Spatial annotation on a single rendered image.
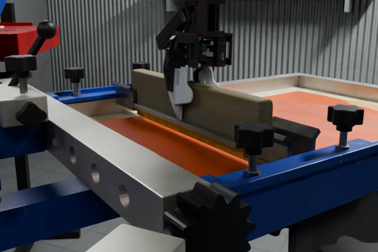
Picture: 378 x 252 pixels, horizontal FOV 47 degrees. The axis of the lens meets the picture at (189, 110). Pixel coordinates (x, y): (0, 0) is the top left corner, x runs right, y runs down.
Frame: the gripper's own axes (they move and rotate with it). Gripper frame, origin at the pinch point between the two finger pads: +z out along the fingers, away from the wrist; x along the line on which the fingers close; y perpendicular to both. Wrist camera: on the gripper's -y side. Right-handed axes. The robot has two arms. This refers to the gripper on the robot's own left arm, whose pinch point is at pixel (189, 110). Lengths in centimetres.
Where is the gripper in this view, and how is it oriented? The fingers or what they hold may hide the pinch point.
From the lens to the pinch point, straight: 76.7
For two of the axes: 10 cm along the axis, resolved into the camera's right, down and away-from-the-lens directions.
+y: 5.6, 2.0, -8.0
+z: -0.1, 9.7, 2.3
